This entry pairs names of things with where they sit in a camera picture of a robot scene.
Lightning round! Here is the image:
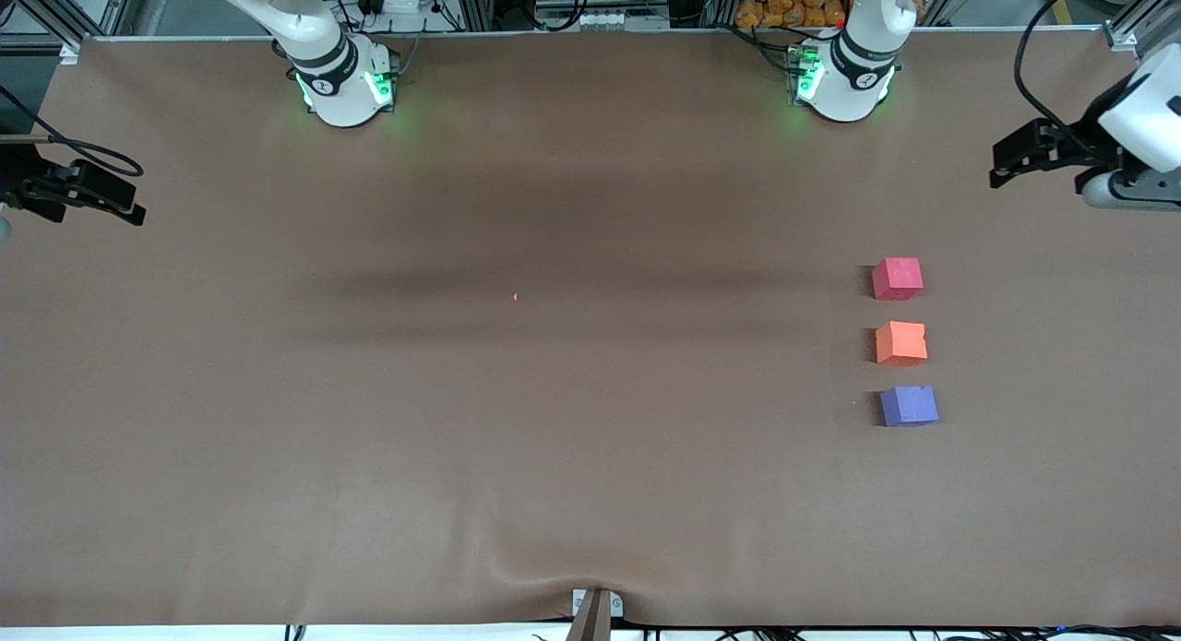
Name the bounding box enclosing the bag of orange items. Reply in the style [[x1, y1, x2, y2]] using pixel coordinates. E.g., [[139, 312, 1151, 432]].
[[734, 0, 847, 30]]

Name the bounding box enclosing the purple foam block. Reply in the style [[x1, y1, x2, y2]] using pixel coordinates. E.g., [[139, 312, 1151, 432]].
[[878, 385, 940, 429]]

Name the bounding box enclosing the red foam block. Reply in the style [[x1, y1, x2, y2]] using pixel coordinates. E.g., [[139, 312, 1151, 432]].
[[870, 256, 925, 302]]

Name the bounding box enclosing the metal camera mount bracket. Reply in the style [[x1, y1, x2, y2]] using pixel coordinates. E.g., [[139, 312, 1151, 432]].
[[570, 588, 625, 641]]

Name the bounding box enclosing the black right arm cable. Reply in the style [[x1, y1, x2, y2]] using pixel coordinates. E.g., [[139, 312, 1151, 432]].
[[0, 85, 145, 179]]

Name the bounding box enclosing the aluminium frame strut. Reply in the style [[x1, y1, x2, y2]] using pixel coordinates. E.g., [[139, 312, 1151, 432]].
[[1103, 0, 1181, 53], [0, 0, 139, 66]]

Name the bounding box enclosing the brown table mat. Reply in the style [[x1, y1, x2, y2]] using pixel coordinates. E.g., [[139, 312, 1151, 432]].
[[0, 30, 1181, 629]]

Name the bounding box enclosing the orange foam block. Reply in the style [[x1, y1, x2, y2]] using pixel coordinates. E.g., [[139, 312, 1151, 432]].
[[874, 320, 929, 366]]

